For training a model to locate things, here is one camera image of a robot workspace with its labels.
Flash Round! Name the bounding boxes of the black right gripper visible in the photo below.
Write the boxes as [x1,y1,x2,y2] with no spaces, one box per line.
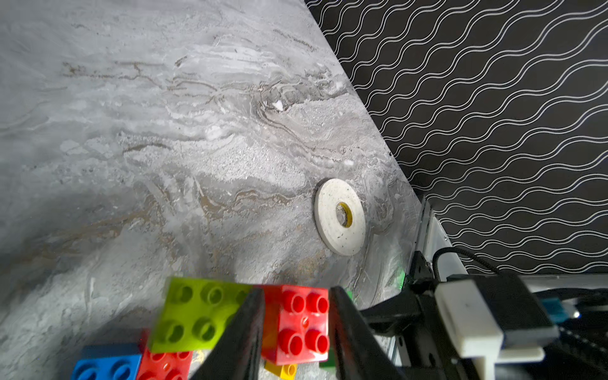
[360,251,608,380]

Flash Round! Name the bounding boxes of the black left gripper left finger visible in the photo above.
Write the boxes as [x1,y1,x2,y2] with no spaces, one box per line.
[192,288,265,379]

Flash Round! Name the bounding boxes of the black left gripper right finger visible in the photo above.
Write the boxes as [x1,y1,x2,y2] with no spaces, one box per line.
[329,286,406,379]

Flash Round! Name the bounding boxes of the green small lego brick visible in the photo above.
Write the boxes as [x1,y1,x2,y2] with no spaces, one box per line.
[319,289,354,374]

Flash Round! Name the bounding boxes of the yellow square lego brick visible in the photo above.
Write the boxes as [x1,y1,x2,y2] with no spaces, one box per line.
[264,361,298,380]

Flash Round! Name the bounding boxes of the lime green long lego brick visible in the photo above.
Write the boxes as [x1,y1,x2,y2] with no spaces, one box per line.
[147,277,253,354]

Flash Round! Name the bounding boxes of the red square lego brick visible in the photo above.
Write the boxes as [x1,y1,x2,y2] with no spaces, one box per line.
[136,329,193,380]

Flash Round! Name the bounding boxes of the blue square lego brick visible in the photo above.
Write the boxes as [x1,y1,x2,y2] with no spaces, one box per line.
[71,343,143,380]

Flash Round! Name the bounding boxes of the white tape roll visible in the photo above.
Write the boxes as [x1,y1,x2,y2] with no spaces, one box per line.
[313,178,367,257]

